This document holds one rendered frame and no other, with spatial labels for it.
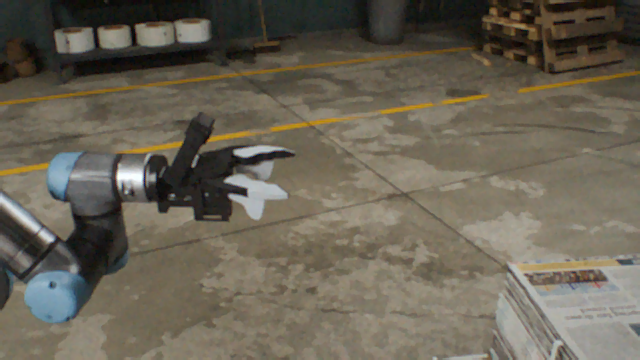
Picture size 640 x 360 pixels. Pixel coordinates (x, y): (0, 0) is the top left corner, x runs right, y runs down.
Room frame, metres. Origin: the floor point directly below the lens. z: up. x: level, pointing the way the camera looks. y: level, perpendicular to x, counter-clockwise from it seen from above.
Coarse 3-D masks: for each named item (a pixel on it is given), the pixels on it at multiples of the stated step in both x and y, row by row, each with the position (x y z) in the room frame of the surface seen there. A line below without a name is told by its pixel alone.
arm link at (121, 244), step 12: (120, 204) 0.79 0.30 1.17; (84, 216) 0.75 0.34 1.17; (96, 216) 0.75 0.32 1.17; (108, 216) 0.76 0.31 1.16; (120, 216) 0.78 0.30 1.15; (84, 228) 0.74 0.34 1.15; (96, 228) 0.75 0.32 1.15; (108, 228) 0.76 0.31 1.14; (120, 228) 0.78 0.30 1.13; (96, 240) 0.72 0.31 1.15; (108, 240) 0.74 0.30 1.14; (120, 240) 0.77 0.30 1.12; (108, 252) 0.72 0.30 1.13; (120, 252) 0.77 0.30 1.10; (108, 264) 0.71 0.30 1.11; (120, 264) 0.77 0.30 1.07
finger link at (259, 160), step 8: (240, 152) 0.81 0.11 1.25; (248, 152) 0.81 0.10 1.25; (256, 152) 0.81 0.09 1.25; (264, 152) 0.81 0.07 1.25; (272, 152) 0.82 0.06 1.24; (280, 152) 0.82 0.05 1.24; (288, 152) 0.82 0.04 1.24; (240, 160) 0.80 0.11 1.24; (248, 160) 0.80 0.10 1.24; (256, 160) 0.81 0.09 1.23; (264, 160) 0.82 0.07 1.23; (272, 160) 0.83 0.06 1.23; (240, 168) 0.81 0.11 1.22; (248, 168) 0.82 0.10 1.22; (256, 168) 0.82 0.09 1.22; (264, 168) 0.83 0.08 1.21; (256, 176) 0.82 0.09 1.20; (264, 176) 0.83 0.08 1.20
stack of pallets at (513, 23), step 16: (496, 0) 6.96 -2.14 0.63; (512, 0) 6.69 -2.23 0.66; (528, 0) 6.49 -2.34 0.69; (496, 16) 6.97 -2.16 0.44; (512, 16) 6.70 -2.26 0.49; (528, 16) 7.03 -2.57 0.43; (496, 32) 6.81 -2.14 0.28; (512, 32) 6.61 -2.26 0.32; (528, 32) 6.74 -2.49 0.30; (496, 48) 6.99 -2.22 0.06; (512, 48) 6.61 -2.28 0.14; (528, 48) 6.37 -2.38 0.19; (592, 48) 6.87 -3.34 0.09; (528, 64) 6.39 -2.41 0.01
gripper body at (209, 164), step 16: (160, 160) 0.78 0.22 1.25; (208, 160) 0.78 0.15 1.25; (224, 160) 0.78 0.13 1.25; (160, 176) 0.77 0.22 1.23; (192, 176) 0.75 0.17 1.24; (208, 176) 0.74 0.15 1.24; (160, 192) 0.76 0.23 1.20; (176, 192) 0.77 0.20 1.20; (192, 192) 0.75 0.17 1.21; (208, 192) 0.75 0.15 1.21; (160, 208) 0.77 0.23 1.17; (208, 208) 0.75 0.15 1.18; (224, 208) 0.75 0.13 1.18
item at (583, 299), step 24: (528, 264) 0.78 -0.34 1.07; (552, 264) 0.78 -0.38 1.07; (576, 264) 0.78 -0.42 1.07; (600, 264) 0.78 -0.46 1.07; (624, 264) 0.78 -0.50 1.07; (528, 288) 0.71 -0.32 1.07; (552, 288) 0.71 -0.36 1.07; (576, 288) 0.71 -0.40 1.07; (600, 288) 0.71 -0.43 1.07; (624, 288) 0.71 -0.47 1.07; (552, 312) 0.65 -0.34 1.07; (576, 312) 0.65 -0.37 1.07; (600, 312) 0.65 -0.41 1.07; (624, 312) 0.65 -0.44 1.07; (576, 336) 0.60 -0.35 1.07; (600, 336) 0.60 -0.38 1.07; (624, 336) 0.60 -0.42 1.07
